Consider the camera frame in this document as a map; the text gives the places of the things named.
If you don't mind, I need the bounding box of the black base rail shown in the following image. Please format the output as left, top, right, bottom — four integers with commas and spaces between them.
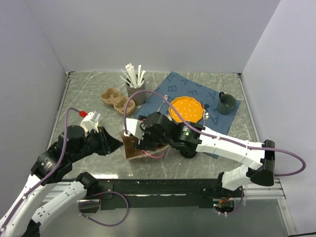
44, 177, 287, 210

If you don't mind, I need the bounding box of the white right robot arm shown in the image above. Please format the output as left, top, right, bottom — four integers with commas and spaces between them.
127, 112, 275, 197

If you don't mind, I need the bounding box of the dark green mug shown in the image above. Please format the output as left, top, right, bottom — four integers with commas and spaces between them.
217, 92, 237, 115

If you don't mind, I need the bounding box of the silver fork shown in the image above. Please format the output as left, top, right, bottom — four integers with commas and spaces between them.
157, 95, 168, 112

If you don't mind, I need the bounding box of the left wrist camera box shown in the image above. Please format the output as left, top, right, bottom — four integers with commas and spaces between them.
80, 111, 101, 133

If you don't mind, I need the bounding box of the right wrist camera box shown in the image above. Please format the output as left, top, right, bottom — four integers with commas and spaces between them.
123, 118, 145, 140

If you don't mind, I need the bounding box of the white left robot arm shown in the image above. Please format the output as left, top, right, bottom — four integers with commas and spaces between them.
0, 125, 123, 237

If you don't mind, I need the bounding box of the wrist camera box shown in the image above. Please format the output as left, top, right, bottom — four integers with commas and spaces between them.
80, 111, 101, 133
123, 118, 145, 140

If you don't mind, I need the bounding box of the pink kraft paper bag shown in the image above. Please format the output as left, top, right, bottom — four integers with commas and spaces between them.
119, 130, 171, 160

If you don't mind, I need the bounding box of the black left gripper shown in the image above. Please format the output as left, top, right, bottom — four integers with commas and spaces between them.
70, 125, 124, 161

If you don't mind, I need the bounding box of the blue letter-print cloth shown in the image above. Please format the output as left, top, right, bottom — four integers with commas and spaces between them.
134, 71, 241, 158

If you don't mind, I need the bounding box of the orange dotted plate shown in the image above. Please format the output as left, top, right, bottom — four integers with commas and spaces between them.
171, 96, 203, 123

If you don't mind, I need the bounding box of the silver spoon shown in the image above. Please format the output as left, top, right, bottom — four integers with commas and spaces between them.
202, 109, 209, 121

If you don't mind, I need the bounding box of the grey utensil holder cup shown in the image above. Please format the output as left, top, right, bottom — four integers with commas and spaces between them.
125, 79, 147, 106

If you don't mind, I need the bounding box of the black lid stack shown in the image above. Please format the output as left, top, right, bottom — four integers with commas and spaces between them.
180, 150, 197, 159

